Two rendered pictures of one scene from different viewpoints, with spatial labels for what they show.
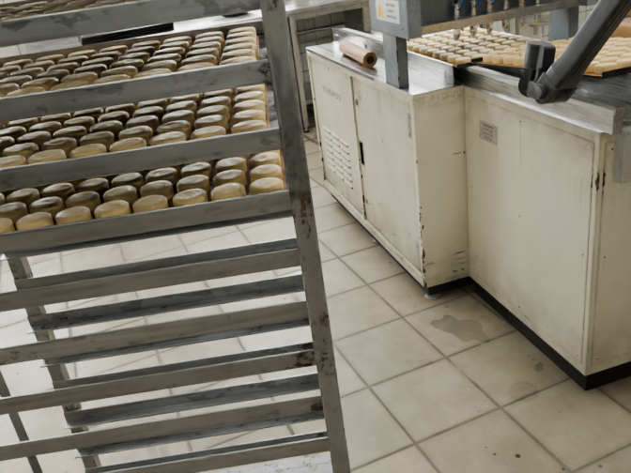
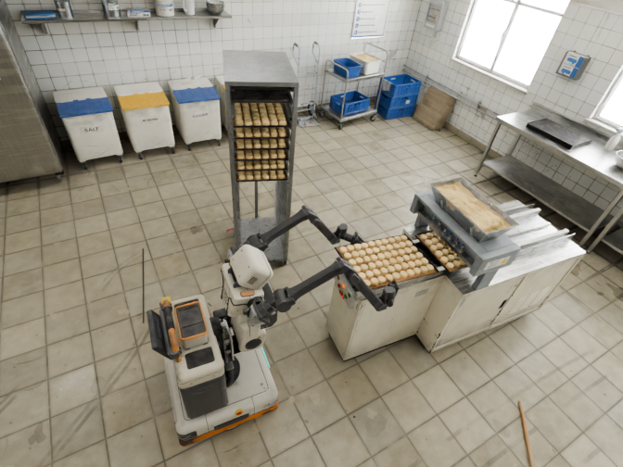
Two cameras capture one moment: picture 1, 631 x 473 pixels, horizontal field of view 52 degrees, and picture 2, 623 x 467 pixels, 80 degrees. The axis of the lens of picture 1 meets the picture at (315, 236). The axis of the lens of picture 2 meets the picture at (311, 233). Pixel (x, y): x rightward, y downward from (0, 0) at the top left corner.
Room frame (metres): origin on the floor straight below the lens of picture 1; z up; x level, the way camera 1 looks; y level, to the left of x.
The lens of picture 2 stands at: (0.88, -2.43, 2.71)
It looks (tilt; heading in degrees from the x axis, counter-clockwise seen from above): 42 degrees down; 76
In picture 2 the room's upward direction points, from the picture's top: 7 degrees clockwise
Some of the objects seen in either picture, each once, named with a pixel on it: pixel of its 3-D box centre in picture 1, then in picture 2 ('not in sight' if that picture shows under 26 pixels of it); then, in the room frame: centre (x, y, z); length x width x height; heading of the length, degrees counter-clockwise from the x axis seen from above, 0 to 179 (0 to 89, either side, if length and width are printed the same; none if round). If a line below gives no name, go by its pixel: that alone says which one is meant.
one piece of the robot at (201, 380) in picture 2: not in sight; (200, 350); (0.59, -1.15, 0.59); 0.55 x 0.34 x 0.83; 104
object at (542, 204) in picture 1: (564, 212); (380, 303); (1.90, -0.82, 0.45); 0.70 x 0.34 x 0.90; 14
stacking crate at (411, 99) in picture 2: not in sight; (397, 96); (3.66, 3.59, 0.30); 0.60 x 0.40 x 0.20; 19
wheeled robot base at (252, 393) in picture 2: not in sight; (220, 378); (0.68, -1.13, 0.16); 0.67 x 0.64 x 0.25; 14
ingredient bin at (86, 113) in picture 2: not in sight; (91, 129); (-0.88, 2.20, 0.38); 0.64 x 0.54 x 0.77; 112
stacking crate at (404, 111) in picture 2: not in sight; (394, 107); (3.66, 3.59, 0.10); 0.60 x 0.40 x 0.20; 17
